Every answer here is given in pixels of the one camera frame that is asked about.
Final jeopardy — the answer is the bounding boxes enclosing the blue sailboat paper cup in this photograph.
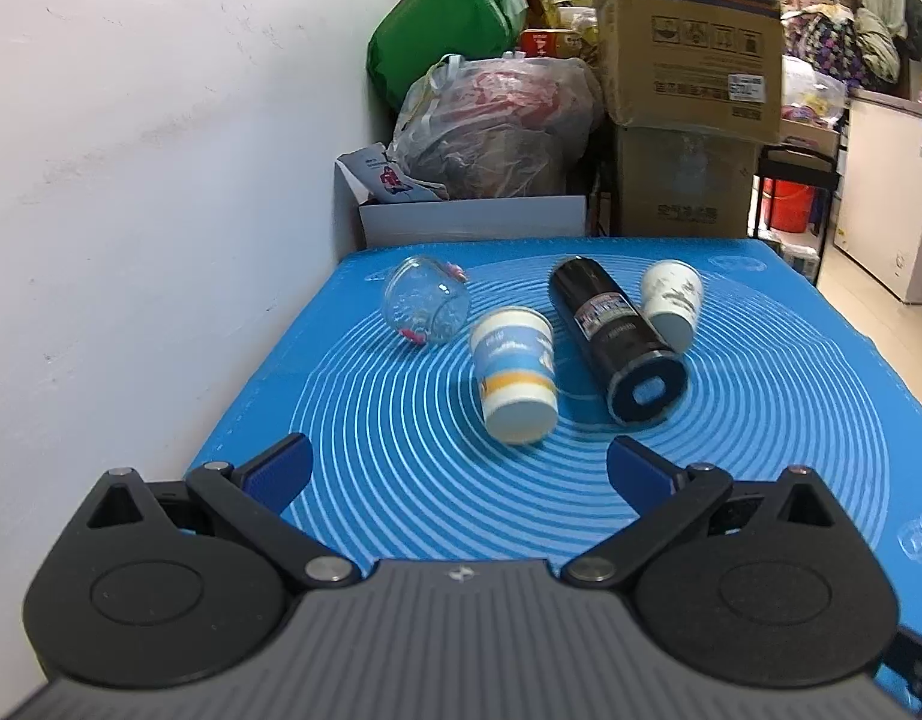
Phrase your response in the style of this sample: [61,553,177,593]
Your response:
[469,305,558,445]

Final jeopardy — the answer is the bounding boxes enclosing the red plastic bucket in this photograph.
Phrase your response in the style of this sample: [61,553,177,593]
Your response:
[762,179,815,234]

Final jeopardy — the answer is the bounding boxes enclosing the clear glass jar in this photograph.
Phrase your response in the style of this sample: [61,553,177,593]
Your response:
[381,255,470,346]

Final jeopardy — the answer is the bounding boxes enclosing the blue silicone baking mat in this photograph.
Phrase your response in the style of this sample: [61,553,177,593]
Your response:
[182,235,922,714]

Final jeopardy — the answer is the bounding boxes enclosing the black cylindrical bottle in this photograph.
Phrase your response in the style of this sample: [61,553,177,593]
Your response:
[548,255,689,424]

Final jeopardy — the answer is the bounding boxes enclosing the colourful clothes pile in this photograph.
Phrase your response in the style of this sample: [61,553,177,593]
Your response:
[781,0,902,93]

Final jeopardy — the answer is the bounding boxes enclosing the white chest freezer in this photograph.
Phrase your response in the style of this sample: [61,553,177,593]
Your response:
[835,89,922,305]

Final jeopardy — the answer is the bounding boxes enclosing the lower brown cardboard box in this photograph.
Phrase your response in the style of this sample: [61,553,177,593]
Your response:
[617,128,760,239]

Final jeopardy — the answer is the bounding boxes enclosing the clear plastic bag of clothes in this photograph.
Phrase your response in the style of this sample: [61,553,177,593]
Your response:
[388,54,604,199]

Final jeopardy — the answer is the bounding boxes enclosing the green fabric bag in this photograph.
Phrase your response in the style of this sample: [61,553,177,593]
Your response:
[367,0,527,109]

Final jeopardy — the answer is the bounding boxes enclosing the white ink-print paper cup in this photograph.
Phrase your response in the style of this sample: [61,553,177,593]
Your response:
[639,260,705,355]

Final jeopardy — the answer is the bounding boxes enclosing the upper brown cardboard box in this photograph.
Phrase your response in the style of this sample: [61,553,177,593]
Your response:
[596,0,785,143]

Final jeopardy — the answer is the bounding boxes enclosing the black metal stool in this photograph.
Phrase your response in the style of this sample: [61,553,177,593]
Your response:
[749,145,840,286]

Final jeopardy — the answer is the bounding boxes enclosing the white open cardboard box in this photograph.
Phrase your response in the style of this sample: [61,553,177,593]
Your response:
[335,143,588,249]

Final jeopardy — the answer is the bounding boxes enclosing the brown cardboard box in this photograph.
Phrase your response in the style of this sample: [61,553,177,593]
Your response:
[596,0,785,143]
[617,128,760,239]

